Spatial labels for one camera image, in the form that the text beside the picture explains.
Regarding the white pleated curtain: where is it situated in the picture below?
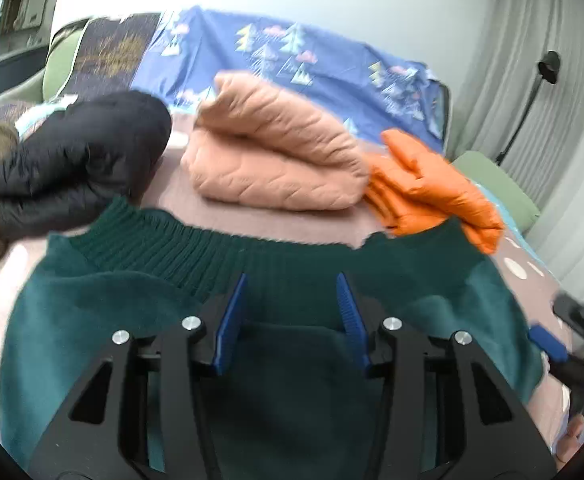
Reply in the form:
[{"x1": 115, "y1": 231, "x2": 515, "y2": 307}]
[{"x1": 448, "y1": 0, "x2": 584, "y2": 302}]

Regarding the peach quilted jacket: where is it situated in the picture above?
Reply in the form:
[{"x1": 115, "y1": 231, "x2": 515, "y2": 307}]
[{"x1": 180, "y1": 70, "x2": 370, "y2": 211}]

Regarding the blue tree-print sheet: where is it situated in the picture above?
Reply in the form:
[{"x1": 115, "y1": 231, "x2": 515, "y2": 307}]
[{"x1": 132, "y1": 6, "x2": 447, "y2": 152}]

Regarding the green pillow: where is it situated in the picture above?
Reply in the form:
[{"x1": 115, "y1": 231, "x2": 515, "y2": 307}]
[{"x1": 452, "y1": 151, "x2": 540, "y2": 234}]

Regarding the orange puffer jacket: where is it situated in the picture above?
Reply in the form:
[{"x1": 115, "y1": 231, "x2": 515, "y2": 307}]
[{"x1": 363, "y1": 129, "x2": 505, "y2": 255}]

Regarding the dark green fleece sweater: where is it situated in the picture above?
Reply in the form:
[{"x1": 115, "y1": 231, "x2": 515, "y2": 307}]
[{"x1": 0, "y1": 200, "x2": 543, "y2": 479}]

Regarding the person right hand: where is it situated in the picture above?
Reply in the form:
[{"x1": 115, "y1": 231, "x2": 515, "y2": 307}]
[{"x1": 554, "y1": 414, "x2": 584, "y2": 469}]

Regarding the black puffer jacket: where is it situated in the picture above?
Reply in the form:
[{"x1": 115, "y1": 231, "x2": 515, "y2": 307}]
[{"x1": 0, "y1": 90, "x2": 173, "y2": 242}]

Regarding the dark purple patterned blanket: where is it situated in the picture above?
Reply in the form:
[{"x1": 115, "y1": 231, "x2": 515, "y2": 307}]
[{"x1": 0, "y1": 13, "x2": 159, "y2": 124}]

